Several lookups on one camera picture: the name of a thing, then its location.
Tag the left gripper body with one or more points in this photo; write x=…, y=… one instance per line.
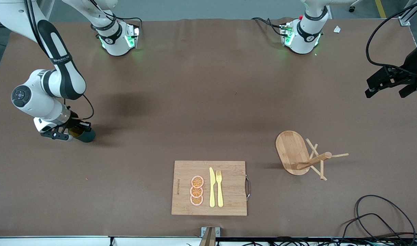
x=410, y=65

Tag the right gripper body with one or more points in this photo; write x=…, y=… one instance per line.
x=72, y=120

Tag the dark green cup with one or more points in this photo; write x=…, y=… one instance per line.
x=87, y=137

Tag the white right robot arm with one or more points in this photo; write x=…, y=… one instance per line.
x=61, y=78

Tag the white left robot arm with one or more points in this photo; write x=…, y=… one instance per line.
x=304, y=37

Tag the wooden cup rack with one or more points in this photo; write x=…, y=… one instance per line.
x=290, y=150

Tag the brown table cover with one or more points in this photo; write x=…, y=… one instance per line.
x=143, y=153

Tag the black chair caster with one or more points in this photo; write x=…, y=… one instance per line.
x=351, y=9

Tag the orange slice toy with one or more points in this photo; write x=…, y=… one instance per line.
x=196, y=192
x=197, y=181

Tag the yellow plastic knife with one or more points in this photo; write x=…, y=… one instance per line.
x=212, y=191

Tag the yellow plastic fork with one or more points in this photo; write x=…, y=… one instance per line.
x=220, y=194

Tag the bamboo cutting board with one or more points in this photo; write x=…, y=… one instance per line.
x=232, y=184

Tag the aluminium frame profile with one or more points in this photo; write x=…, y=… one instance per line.
x=404, y=21

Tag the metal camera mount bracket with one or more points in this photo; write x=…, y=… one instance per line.
x=210, y=234

